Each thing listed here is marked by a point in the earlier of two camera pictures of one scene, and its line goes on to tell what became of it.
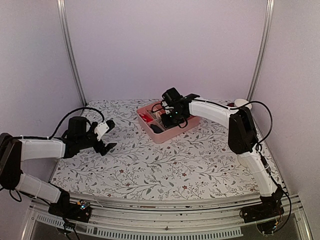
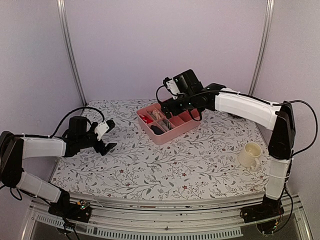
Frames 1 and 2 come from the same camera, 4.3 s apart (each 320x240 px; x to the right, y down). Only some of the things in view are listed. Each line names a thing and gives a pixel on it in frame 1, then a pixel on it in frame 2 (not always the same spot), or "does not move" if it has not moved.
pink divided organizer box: (149, 117) does not move
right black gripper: (167, 124) -> (166, 109)
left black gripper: (99, 148) does not move
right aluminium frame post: (270, 8) does not move
